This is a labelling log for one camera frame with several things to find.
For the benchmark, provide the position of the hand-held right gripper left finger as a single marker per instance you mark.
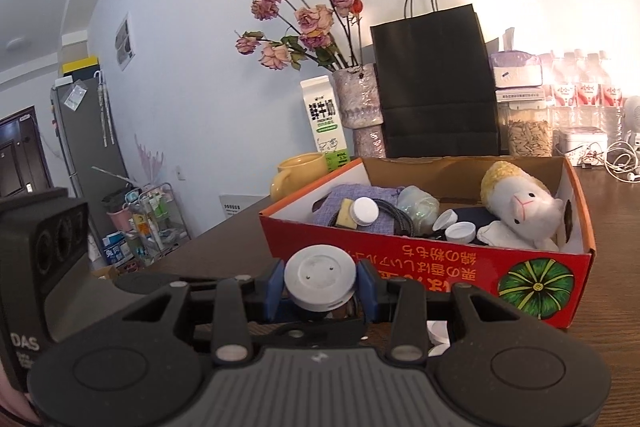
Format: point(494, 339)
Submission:
point(274, 292)

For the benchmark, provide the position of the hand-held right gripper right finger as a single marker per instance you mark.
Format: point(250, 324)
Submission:
point(367, 292)

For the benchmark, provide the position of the red cardboard box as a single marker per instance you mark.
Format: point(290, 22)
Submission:
point(400, 257)

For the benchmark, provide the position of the white round lid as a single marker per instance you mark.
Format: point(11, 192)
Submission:
point(320, 274)

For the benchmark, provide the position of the small white capped bottle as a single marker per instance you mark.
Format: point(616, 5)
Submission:
point(365, 209)

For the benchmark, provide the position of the white plush sheep toy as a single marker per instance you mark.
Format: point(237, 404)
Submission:
point(525, 202)

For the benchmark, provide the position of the white plastic cap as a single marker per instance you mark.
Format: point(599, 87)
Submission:
point(440, 332)

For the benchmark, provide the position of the white panel appliance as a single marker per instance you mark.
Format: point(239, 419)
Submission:
point(240, 206)

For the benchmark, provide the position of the iridescent plastic bag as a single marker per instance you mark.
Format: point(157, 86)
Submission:
point(420, 207)

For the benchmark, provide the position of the blue boxes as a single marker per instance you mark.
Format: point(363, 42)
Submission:
point(115, 249)

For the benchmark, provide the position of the yellow mug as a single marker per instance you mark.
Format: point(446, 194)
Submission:
point(300, 172)

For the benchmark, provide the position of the pink plastic bin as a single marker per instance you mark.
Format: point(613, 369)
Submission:
point(120, 217)

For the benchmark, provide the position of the dark blue zip case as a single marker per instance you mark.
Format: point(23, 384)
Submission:
point(475, 214)

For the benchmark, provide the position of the dark brown door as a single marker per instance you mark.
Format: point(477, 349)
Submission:
point(22, 152)

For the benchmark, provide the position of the white milk carton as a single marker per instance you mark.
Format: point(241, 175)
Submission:
point(325, 122)

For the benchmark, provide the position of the grey refrigerator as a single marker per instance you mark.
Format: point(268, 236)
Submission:
point(85, 137)

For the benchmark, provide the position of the pink speckled vase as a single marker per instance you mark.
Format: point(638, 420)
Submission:
point(357, 102)

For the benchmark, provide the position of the black paper bag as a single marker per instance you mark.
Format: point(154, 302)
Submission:
point(435, 82)

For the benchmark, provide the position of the clear container of seeds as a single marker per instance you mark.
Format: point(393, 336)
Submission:
point(527, 134)

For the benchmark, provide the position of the yellow box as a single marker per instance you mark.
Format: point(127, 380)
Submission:
point(80, 65)

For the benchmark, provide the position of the white flat box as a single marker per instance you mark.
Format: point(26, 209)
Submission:
point(520, 95)

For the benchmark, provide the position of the white tin box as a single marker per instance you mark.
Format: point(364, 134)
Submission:
point(580, 144)

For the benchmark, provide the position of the purple tissue pack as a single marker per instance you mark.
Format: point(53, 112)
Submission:
point(515, 69)

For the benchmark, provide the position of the dried pink rose bouquet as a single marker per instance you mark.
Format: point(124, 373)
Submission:
point(310, 17)

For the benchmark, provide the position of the pack of water bottles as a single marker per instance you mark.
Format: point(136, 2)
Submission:
point(585, 92)

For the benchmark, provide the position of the white round speaker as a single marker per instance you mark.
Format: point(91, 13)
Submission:
point(632, 117)

